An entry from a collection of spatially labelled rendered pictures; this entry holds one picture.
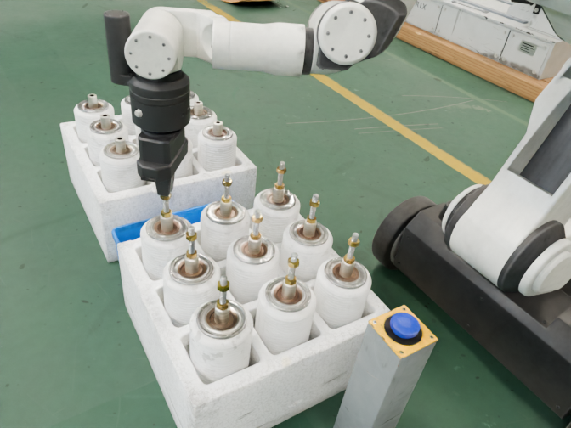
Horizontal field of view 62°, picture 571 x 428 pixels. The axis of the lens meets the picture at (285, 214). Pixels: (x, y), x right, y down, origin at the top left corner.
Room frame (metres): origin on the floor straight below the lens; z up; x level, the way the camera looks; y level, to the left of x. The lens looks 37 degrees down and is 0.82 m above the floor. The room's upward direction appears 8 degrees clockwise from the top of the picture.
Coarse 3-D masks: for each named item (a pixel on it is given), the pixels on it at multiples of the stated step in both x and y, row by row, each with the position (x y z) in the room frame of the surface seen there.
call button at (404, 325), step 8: (392, 320) 0.45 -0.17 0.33; (400, 320) 0.45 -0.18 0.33; (408, 320) 0.45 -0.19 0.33; (416, 320) 0.45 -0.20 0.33; (392, 328) 0.44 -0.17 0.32; (400, 328) 0.44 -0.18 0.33; (408, 328) 0.44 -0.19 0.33; (416, 328) 0.44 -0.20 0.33; (400, 336) 0.43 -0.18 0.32; (408, 336) 0.43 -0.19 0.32
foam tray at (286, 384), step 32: (192, 224) 0.77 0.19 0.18; (128, 256) 0.65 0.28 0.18; (128, 288) 0.63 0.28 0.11; (160, 288) 0.59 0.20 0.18; (160, 320) 0.51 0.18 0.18; (320, 320) 0.56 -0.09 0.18; (160, 352) 0.49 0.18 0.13; (256, 352) 0.48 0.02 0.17; (288, 352) 0.48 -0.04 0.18; (320, 352) 0.50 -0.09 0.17; (352, 352) 0.54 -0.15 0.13; (160, 384) 0.50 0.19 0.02; (192, 384) 0.40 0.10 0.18; (224, 384) 0.41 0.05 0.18; (256, 384) 0.43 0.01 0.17; (288, 384) 0.46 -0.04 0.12; (320, 384) 0.51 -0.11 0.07; (192, 416) 0.37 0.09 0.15; (224, 416) 0.40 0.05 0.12; (256, 416) 0.43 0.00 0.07; (288, 416) 0.47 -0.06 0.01
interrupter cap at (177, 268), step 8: (184, 256) 0.59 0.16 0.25; (200, 256) 0.60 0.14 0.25; (176, 264) 0.57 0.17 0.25; (184, 264) 0.58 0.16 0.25; (200, 264) 0.58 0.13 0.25; (208, 264) 0.58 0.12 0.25; (176, 272) 0.55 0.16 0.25; (184, 272) 0.56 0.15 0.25; (200, 272) 0.56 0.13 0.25; (208, 272) 0.57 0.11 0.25; (176, 280) 0.54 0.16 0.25; (184, 280) 0.54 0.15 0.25; (192, 280) 0.54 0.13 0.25; (200, 280) 0.54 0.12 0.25
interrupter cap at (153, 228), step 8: (160, 216) 0.69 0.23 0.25; (176, 216) 0.70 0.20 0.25; (152, 224) 0.66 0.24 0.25; (160, 224) 0.67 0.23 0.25; (176, 224) 0.68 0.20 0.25; (184, 224) 0.68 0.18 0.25; (152, 232) 0.64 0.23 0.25; (160, 232) 0.65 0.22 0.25; (168, 232) 0.65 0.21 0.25; (176, 232) 0.65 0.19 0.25; (184, 232) 0.66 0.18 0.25; (160, 240) 0.63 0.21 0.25; (168, 240) 0.63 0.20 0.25
